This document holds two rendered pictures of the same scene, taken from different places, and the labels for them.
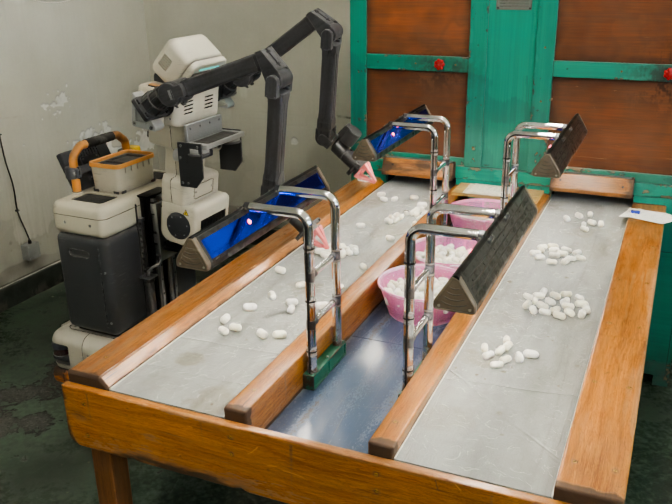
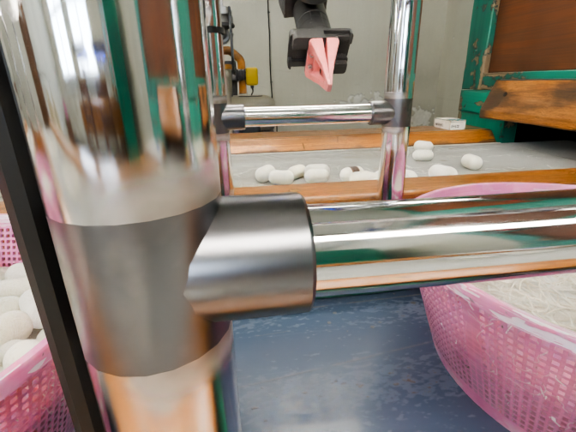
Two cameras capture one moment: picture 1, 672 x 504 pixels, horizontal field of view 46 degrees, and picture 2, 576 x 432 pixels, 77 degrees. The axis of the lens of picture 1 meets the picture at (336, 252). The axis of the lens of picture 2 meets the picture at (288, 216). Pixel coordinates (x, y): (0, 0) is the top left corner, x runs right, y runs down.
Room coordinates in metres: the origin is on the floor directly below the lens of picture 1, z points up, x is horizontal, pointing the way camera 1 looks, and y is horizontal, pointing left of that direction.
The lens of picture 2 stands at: (2.44, -0.60, 0.87)
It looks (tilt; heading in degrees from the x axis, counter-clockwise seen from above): 21 degrees down; 58
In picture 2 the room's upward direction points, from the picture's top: 1 degrees counter-clockwise
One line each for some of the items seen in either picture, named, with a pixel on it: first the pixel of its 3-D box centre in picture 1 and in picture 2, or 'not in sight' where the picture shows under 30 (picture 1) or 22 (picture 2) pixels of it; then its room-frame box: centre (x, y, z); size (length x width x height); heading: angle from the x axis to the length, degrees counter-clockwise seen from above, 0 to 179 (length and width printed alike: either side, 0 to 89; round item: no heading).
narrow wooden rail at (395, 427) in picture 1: (488, 293); not in sight; (2.11, -0.45, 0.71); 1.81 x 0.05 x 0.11; 156
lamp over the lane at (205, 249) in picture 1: (262, 210); not in sight; (1.80, 0.18, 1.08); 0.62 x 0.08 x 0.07; 156
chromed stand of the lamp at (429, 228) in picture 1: (453, 310); not in sight; (1.60, -0.26, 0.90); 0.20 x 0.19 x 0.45; 156
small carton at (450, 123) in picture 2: not in sight; (449, 123); (3.15, -0.13, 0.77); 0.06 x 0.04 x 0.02; 66
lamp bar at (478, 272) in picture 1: (493, 239); not in sight; (1.57, -0.34, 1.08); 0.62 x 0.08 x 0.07; 156
